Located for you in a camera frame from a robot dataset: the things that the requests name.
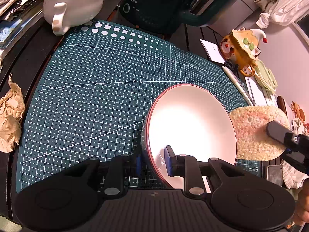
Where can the beige oval sponge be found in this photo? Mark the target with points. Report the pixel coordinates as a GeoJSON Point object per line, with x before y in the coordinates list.
{"type": "Point", "coordinates": [253, 142]}

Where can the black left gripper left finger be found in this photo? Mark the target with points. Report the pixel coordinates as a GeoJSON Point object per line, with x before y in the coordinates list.
{"type": "Point", "coordinates": [116, 170]}

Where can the blue patterned notebook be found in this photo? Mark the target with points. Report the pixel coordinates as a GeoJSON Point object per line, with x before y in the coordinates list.
{"type": "Point", "coordinates": [7, 28]}

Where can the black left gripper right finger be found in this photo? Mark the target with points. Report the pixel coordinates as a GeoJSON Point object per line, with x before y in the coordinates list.
{"type": "Point", "coordinates": [192, 172]}

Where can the white pen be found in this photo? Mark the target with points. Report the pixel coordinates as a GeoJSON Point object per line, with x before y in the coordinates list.
{"type": "Point", "coordinates": [237, 85]}

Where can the blue hat white teapot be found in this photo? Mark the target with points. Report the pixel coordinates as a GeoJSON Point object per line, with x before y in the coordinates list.
{"type": "Point", "coordinates": [64, 14]}

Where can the white bowl red rim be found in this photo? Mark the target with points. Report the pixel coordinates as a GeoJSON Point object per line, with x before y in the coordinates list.
{"type": "Point", "coordinates": [193, 122]}

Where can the crumpled brown paper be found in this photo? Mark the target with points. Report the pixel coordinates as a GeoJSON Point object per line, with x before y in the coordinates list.
{"type": "Point", "coordinates": [12, 110]}

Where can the white card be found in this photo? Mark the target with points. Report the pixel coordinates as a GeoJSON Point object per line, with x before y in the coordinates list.
{"type": "Point", "coordinates": [212, 51]}

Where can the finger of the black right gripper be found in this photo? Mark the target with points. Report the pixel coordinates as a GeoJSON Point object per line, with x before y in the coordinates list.
{"type": "Point", "coordinates": [292, 141]}

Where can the person right hand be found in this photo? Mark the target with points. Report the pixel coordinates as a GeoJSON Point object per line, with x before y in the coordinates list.
{"type": "Point", "coordinates": [301, 215]}

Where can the orange pig teapot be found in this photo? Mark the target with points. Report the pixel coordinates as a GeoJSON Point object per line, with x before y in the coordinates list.
{"type": "Point", "coordinates": [241, 47]}

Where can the white crumpled cloth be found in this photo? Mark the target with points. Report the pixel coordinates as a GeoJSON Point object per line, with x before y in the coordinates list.
{"type": "Point", "coordinates": [281, 12]}

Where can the green cutting mat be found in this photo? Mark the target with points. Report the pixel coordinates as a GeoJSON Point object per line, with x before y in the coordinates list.
{"type": "Point", "coordinates": [95, 93]}

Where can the pale green container lid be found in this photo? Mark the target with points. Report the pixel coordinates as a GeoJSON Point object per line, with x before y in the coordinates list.
{"type": "Point", "coordinates": [265, 77]}

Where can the white paper stack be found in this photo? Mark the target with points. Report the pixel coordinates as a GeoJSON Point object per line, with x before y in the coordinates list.
{"type": "Point", "coordinates": [259, 95]}

